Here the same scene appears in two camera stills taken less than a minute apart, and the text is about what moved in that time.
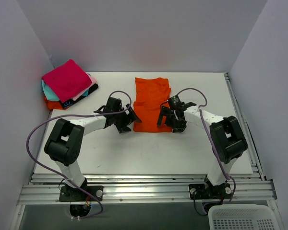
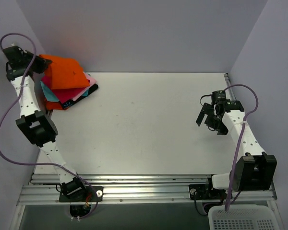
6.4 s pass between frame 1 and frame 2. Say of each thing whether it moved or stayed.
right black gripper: moved
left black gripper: moved
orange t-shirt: moved
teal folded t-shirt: stayed
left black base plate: stayed
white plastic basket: stayed
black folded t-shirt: stayed
